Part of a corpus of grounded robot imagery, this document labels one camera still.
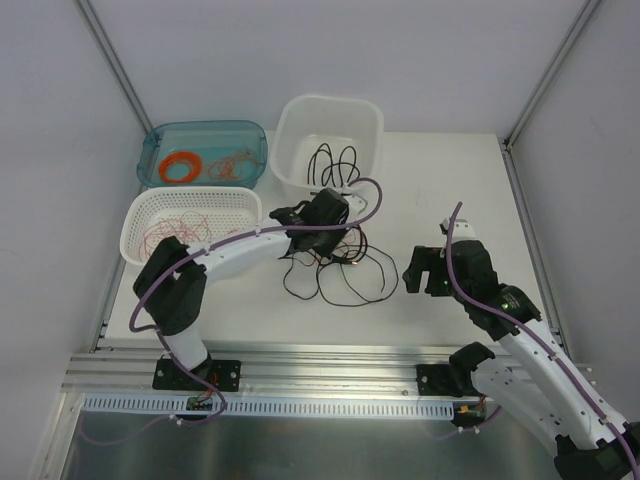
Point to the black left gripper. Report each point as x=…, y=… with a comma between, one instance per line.
x=329, y=239

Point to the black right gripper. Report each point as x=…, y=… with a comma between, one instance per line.
x=433, y=270

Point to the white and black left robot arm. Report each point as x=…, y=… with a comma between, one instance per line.
x=172, y=283

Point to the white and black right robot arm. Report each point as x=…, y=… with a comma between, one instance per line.
x=586, y=437

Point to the white deep plastic tub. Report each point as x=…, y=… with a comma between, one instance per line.
x=323, y=141

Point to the white perforated plastic basket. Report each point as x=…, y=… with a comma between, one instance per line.
x=194, y=215

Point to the teal transparent plastic bin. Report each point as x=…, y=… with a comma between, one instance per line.
x=228, y=153

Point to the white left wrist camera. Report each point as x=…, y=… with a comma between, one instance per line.
x=357, y=203

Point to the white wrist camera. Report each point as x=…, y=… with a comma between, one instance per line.
x=457, y=231
x=357, y=203

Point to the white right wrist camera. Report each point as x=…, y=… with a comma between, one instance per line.
x=457, y=231

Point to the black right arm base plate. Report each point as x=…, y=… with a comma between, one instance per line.
x=437, y=380

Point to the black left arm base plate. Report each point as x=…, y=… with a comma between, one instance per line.
x=224, y=375

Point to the right aluminium frame post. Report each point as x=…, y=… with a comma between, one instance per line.
x=561, y=55

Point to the aluminium frame post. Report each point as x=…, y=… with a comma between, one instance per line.
x=561, y=55
x=108, y=51

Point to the aluminium mounting rail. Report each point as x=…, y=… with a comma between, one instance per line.
x=269, y=370

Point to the white slotted cable duct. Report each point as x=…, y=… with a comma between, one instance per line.
x=272, y=407

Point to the left aluminium frame post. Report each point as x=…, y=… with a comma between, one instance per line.
x=108, y=51

